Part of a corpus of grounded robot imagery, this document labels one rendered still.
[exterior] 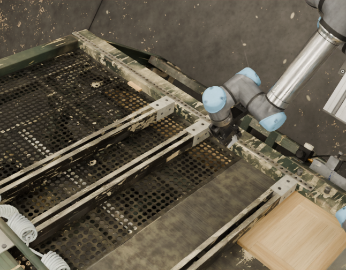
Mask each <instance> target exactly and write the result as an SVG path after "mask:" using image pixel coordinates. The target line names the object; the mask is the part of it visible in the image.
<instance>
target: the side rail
mask: <svg viewBox="0 0 346 270"><path fill-rule="evenodd" d="M76 48H78V40H77V39H76V38H74V37H73V36H71V35H68V36H65V37H62V38H59V39H57V40H53V41H50V42H48V43H45V44H42V45H39V46H37V47H34V48H30V49H27V50H25V51H22V52H19V53H16V54H14V55H11V56H8V57H4V58H2V59H0V77H1V76H4V75H6V74H9V73H12V72H14V71H17V70H20V69H23V68H25V67H28V66H30V65H33V64H36V63H39V62H41V61H44V60H46V59H49V58H52V57H55V56H57V55H60V54H63V53H65V52H68V51H71V50H73V49H76Z"/></svg>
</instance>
